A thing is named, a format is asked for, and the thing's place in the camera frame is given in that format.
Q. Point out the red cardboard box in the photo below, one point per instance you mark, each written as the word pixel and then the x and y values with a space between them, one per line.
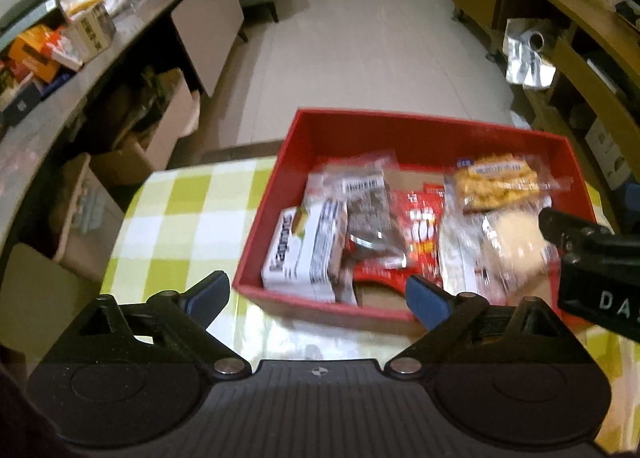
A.
pixel 425 133

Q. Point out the orange box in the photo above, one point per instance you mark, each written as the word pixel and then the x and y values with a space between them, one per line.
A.
pixel 32 53

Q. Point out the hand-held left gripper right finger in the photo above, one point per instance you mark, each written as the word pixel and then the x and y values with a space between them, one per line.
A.
pixel 422 298

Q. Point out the wooden shelf unit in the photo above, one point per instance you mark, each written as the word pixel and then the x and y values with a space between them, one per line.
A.
pixel 560 3

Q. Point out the clear round cake packet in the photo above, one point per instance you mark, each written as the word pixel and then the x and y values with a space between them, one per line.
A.
pixel 510 243

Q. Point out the open cardboard box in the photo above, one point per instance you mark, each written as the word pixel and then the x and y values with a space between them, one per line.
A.
pixel 160 138

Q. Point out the white printed carton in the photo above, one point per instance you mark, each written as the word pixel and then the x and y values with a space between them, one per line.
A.
pixel 90 33

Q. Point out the clear yellow chips packet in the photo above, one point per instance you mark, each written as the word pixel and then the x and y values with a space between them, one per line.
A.
pixel 500 180

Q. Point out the white green-label snack packet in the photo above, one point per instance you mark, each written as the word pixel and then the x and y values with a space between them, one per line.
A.
pixel 455 258

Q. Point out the red and white snack packet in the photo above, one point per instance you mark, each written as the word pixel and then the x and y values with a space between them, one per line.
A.
pixel 422 233

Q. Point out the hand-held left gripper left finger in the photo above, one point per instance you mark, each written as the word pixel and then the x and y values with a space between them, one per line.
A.
pixel 207 293

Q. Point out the silver foil bag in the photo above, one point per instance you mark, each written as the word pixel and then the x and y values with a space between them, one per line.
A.
pixel 527 58

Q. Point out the white box with dark print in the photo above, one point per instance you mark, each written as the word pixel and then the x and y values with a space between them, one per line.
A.
pixel 607 153

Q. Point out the green checked tablecloth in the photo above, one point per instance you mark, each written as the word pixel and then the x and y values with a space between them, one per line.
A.
pixel 175 218

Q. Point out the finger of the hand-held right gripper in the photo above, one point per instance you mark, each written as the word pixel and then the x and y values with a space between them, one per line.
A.
pixel 565 230

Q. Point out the large cardboard box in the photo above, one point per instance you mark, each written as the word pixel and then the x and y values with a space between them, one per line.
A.
pixel 85 233

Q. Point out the beige board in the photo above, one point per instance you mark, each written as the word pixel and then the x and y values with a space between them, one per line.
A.
pixel 45 308

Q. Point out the clear brown snack packet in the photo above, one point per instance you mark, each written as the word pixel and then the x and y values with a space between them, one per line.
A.
pixel 370 208

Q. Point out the white wafer packet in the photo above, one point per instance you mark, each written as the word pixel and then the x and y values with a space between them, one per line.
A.
pixel 300 253

